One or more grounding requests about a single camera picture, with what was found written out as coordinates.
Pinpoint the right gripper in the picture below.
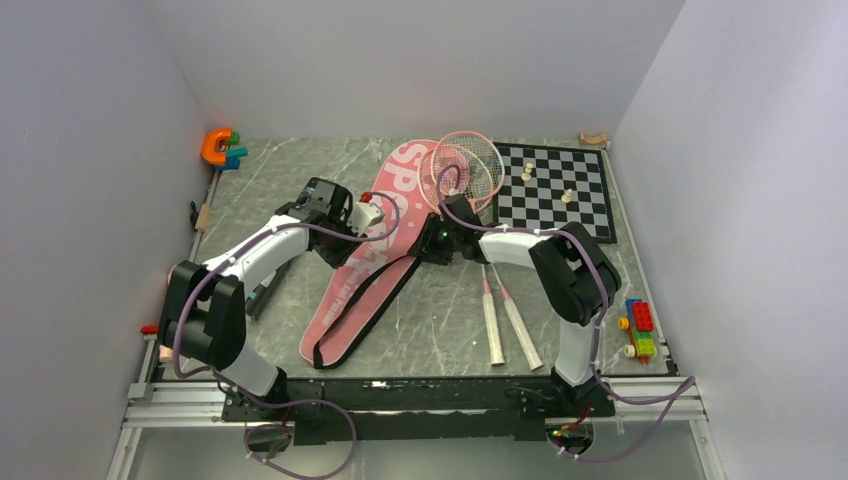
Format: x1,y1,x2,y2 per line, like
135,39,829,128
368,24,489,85
407,212,461,266

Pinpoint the pink badminton racket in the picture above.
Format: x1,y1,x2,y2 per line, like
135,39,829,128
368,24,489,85
418,130,543,372
418,143,506,367

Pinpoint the pink racket bag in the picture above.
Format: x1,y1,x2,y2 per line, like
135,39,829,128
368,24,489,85
300,140,436,370

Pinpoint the black shuttlecock tube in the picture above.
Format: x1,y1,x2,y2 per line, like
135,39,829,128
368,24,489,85
245,262,291,323

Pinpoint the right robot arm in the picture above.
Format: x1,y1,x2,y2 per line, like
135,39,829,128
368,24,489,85
408,195,622,415

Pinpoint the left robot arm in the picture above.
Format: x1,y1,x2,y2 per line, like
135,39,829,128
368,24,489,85
157,177,384,420

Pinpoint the white chess piece pair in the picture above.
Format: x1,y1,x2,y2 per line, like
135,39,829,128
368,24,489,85
520,163,535,182

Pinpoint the black white chessboard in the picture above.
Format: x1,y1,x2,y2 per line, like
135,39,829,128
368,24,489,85
493,142,617,244

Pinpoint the teal blue toy block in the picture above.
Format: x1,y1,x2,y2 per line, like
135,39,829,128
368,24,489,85
223,130,249,171

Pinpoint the orange C-shaped toy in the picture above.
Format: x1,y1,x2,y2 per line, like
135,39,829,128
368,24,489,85
201,127,234,166

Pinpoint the small wooden arch block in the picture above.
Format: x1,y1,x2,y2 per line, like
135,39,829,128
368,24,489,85
577,132,609,148

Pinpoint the colourful toy brick stack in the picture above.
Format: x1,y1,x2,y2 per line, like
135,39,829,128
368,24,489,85
618,298,658,364

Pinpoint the beige toy microphone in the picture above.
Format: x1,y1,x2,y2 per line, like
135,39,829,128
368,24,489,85
158,268,173,363

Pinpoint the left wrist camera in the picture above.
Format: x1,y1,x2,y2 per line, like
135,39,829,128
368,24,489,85
347,192,385,237

